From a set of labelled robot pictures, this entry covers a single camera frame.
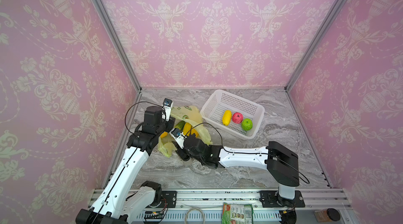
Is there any yellow banana fruit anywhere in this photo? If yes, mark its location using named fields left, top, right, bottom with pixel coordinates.
left=183, top=122, right=193, bottom=136

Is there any yellow lemon fruit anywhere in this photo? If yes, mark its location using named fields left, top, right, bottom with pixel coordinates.
left=222, top=110, right=232, bottom=126

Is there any green snack packet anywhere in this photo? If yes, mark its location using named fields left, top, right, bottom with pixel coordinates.
left=221, top=203, right=253, bottom=224

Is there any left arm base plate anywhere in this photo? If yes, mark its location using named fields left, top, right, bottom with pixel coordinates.
left=146, top=190, right=177, bottom=208

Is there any aluminium front rail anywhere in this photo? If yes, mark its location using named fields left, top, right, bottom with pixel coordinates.
left=88, top=188, right=353, bottom=209

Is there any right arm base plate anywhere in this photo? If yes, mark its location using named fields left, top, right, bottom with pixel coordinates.
left=259, top=190, right=305, bottom=208

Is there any green apple fruit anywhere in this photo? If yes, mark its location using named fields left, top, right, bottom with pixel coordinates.
left=241, top=118, right=254, bottom=131

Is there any white plastic basket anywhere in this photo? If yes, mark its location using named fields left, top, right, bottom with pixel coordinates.
left=200, top=90, right=265, bottom=140

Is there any small yellow round fruit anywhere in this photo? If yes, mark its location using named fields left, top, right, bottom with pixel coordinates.
left=160, top=132, right=168, bottom=139

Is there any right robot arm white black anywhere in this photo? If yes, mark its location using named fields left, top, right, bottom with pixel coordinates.
left=172, top=133, right=300, bottom=208

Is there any grey coiled cable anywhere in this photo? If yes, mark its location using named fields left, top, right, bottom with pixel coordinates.
left=184, top=207, right=206, bottom=224

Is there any left camera black cable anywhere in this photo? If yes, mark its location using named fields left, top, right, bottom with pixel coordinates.
left=124, top=101, right=166, bottom=135

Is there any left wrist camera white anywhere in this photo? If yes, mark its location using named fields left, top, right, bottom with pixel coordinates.
left=163, top=98, right=173, bottom=122

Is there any yellow plastic bag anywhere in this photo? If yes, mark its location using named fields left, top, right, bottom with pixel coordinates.
left=157, top=106, right=213, bottom=157

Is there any pink red round fruit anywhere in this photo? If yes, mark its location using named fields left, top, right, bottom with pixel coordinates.
left=232, top=112, right=244, bottom=124

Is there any green orange mango fruit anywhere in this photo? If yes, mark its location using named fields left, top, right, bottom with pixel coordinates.
left=174, top=121, right=186, bottom=132

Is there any brown jar black lid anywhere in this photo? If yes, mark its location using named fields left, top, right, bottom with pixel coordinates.
left=314, top=208, right=341, bottom=223

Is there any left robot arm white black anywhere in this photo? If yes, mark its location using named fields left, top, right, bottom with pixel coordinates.
left=75, top=99, right=175, bottom=224

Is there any camera black cable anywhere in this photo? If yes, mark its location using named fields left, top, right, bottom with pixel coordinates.
left=184, top=122, right=311, bottom=185
left=124, top=101, right=166, bottom=135

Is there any right camera black cable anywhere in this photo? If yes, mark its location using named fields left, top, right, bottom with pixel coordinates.
left=184, top=122, right=311, bottom=185

